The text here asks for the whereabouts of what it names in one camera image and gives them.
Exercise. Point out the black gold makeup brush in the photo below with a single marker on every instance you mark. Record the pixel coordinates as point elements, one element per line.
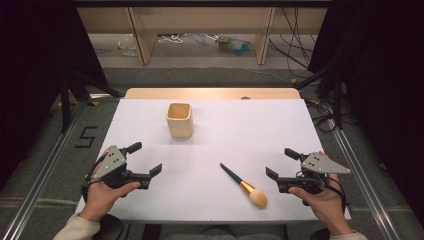
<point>248,188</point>

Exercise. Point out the black curtain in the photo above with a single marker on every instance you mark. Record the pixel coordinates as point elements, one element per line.
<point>383,83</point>
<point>33,66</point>

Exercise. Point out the beige square cup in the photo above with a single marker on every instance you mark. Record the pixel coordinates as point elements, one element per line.
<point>180,121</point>

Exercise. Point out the person's right hand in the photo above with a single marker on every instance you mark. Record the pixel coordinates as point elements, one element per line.
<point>323,206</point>

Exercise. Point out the person's grey trouser legs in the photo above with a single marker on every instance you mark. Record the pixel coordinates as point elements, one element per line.
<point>220,232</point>

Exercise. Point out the light wooden table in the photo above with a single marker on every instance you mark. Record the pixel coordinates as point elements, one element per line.
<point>206,93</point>

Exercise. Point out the metal floor rail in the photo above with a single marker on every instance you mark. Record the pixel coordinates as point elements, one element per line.
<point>40,180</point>
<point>363,180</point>

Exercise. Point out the light wooden shelf unit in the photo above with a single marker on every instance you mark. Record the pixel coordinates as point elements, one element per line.
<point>200,20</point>

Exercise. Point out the clear plastic bag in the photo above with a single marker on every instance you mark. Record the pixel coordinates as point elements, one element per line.
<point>127,45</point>

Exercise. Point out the white table board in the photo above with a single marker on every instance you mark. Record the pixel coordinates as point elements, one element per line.
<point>216,150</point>

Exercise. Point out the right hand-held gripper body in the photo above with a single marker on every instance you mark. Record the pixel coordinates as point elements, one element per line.
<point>315,175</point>

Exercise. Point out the colourful plastic package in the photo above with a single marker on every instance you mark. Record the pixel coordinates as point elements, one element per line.
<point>235,46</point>

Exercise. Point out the black tripod stand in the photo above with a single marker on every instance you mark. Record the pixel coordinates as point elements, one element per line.
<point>71,90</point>
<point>328,86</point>

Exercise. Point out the person's left hand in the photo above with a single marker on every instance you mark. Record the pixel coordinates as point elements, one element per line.
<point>101,200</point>

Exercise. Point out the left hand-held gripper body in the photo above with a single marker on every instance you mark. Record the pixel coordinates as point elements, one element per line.
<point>111,165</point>

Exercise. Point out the black chair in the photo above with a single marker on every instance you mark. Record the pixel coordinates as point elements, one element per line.
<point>111,228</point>

